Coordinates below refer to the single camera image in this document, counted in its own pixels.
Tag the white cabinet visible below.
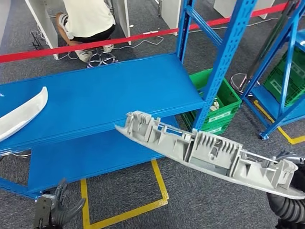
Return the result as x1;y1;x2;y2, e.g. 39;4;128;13
213;0;276;20

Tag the grey ribbed plastic trim part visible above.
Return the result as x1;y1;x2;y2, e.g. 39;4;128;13
114;110;305;201

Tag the white cable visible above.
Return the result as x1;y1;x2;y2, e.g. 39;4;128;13
56;34;165;61
189;17;280;34

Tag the yellow floor tape square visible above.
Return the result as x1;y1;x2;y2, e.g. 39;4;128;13
253;99;305;146
80;159;169;229

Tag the person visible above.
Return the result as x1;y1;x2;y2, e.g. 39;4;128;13
56;0;117;63

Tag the black wire footrest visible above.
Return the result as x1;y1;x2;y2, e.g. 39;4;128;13
29;30;45;51

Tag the chrome stool base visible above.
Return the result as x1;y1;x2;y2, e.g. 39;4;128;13
87;47;117;69

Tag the green plastic crate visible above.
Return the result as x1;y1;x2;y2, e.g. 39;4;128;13
277;47;305;86
181;109;231;136
189;68;242;125
263;67;305;107

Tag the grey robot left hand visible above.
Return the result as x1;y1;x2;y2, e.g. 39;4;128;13
53;177;87;228

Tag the blue steel shelf rack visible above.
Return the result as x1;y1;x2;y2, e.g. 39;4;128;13
0;0;259;200
241;0;305;141

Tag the red barrier tape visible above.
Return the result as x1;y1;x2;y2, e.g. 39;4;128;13
0;2;290;64

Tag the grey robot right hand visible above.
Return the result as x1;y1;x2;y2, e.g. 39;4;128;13
273;151;305;190

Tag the white curved plastic part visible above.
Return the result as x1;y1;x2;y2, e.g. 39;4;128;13
0;86;48;144

